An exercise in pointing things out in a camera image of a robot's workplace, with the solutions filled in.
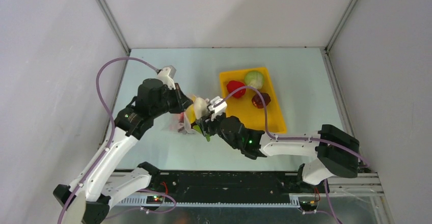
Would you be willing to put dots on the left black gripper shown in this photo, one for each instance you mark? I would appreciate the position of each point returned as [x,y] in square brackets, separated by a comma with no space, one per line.
[183,101]

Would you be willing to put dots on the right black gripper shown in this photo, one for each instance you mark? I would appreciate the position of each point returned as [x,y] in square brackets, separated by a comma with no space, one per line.
[206,124]

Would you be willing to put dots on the green leafy vegetable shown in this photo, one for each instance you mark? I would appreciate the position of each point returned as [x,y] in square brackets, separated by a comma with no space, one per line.
[199,130]

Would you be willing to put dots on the white radish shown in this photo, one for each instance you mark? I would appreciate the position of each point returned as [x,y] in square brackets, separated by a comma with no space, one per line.
[200,106]

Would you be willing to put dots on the dark red apple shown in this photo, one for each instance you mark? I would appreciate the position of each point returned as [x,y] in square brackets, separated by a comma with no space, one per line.
[262,100]

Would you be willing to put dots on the yellow mango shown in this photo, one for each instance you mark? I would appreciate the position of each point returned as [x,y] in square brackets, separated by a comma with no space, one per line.
[189,115]

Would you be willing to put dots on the clear pink-dotted zip bag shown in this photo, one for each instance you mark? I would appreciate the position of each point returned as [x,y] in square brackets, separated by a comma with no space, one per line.
[172,124]

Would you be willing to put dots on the red bell pepper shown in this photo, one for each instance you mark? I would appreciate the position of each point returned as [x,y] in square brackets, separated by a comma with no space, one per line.
[233,87]

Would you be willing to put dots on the green cabbage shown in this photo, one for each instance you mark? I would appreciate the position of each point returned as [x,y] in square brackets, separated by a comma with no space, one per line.
[254,79]

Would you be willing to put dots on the bright red apple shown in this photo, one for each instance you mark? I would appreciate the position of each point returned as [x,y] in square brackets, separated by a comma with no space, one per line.
[181,117]

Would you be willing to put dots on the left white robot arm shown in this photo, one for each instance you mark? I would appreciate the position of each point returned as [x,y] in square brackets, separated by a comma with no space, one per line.
[90,197]

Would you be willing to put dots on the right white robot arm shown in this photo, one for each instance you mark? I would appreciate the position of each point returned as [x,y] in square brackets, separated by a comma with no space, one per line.
[333,152]

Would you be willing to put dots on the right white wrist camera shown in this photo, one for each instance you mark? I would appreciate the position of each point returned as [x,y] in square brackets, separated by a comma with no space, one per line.
[217,106]

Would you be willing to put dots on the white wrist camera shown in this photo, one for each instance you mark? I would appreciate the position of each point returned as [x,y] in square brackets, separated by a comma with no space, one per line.
[166,75]
[217,106]

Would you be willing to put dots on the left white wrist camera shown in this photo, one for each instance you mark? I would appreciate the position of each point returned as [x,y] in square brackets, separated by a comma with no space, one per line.
[166,75]

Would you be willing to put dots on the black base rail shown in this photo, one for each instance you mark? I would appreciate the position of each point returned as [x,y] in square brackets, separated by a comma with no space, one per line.
[232,188]

